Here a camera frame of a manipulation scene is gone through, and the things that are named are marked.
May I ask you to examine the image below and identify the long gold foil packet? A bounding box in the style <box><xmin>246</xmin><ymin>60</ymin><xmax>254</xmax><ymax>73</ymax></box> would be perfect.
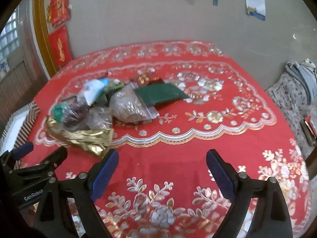
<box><xmin>45</xmin><ymin>115</ymin><xmax>114</xmax><ymax>159</ymax></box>

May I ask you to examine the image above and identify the green sauce cup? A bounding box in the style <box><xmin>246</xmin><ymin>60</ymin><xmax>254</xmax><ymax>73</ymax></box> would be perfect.
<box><xmin>52</xmin><ymin>103</ymin><xmax>69</xmax><ymax>123</ymax></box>

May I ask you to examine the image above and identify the bag of red dates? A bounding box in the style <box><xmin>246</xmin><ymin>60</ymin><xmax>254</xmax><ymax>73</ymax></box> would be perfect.
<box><xmin>62</xmin><ymin>97</ymin><xmax>90</xmax><ymax>132</ymax></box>

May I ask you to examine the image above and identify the clear bag of nuts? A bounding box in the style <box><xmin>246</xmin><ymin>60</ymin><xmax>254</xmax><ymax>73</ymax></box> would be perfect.
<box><xmin>109</xmin><ymin>82</ymin><xmax>159</xmax><ymax>124</ymax></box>

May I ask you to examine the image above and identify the white blue snack packet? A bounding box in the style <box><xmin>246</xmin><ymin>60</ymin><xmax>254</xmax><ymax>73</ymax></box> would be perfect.
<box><xmin>76</xmin><ymin>78</ymin><xmax>109</xmax><ymax>106</ymax></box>

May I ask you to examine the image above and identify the dark green snack packet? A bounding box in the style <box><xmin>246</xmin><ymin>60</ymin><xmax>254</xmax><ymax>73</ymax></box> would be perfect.
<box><xmin>134</xmin><ymin>83</ymin><xmax>188</xmax><ymax>106</ymax></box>

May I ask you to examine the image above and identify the striped white storage box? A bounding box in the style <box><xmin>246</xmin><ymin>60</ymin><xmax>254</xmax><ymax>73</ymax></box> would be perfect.
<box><xmin>1</xmin><ymin>101</ymin><xmax>40</xmax><ymax>154</ymax></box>

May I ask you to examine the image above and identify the red floral tablecloth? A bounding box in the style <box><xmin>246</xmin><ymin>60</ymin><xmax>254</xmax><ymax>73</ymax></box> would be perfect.
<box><xmin>23</xmin><ymin>41</ymin><xmax>311</xmax><ymax>237</ymax></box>

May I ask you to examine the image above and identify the small candy pile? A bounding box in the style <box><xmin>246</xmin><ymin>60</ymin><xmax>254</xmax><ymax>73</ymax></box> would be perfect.
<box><xmin>97</xmin><ymin>71</ymin><xmax>125</xmax><ymax>97</ymax></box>

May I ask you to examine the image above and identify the floral cushioned chair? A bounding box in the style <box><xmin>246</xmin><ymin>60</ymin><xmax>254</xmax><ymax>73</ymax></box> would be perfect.
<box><xmin>266</xmin><ymin>59</ymin><xmax>316</xmax><ymax>158</ymax></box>

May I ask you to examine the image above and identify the lower red wall banner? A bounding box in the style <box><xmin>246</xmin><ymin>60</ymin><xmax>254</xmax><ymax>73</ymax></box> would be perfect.
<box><xmin>49</xmin><ymin>25</ymin><xmax>73</xmax><ymax>67</ymax></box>

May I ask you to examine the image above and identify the red wall banner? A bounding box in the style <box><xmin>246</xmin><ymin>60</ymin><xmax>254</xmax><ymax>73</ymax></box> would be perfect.
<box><xmin>49</xmin><ymin>25</ymin><xmax>73</xmax><ymax>67</ymax></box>
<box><xmin>48</xmin><ymin>0</ymin><xmax>70</xmax><ymax>27</ymax></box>

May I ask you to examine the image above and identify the wooden door frame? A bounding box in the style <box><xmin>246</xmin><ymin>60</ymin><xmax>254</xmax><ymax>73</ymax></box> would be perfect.
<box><xmin>32</xmin><ymin>0</ymin><xmax>59</xmax><ymax>79</ymax></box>

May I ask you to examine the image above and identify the upper red wall banner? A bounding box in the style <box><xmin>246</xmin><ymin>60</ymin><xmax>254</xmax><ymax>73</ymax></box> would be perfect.
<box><xmin>48</xmin><ymin>0</ymin><xmax>70</xmax><ymax>27</ymax></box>

